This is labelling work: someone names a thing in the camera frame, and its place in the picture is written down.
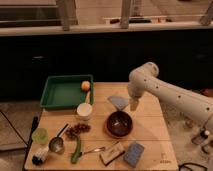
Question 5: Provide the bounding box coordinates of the metal spoon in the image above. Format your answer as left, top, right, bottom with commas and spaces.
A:
80, 147, 106, 156

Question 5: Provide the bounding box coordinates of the white paper cup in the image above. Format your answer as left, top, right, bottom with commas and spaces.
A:
77, 103, 92, 120

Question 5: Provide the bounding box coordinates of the wooden block with dark edge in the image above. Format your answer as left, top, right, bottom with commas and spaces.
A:
100, 144, 125, 166

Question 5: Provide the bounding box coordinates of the dark brown wooden bowl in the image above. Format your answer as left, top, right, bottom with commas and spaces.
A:
105, 111, 133, 138

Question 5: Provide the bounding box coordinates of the spice bottles rack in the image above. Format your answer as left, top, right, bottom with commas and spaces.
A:
191, 129, 213, 154

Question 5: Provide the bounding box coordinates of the yellow banana piece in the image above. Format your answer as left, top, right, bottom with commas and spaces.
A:
85, 91, 90, 103

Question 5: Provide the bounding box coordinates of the brown dried grape bunch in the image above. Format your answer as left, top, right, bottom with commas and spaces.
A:
65, 123, 91, 139

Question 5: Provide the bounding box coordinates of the black and white brush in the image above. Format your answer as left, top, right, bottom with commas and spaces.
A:
32, 149, 48, 165

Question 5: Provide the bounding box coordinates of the green plastic cup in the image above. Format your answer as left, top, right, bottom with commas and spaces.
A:
32, 128, 48, 144

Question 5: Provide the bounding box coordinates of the light blue towel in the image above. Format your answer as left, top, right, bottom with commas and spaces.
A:
108, 96, 129, 110

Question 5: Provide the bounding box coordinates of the green cucumber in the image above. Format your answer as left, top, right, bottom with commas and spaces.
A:
71, 136, 81, 164

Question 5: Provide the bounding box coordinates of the black cable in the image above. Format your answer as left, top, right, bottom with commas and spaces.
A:
178, 161, 209, 171

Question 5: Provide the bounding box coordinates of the green plastic tray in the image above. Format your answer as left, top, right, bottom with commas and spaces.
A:
40, 74, 94, 110

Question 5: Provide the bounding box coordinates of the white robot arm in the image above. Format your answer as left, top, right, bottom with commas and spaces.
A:
128, 62, 213, 133

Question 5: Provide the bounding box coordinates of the orange fruit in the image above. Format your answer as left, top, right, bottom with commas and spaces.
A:
81, 81, 90, 91

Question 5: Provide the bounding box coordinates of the blue sponge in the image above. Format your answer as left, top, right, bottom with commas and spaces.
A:
123, 142, 144, 168

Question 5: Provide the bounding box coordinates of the metal measuring cup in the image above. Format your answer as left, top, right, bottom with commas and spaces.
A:
49, 125, 68, 154

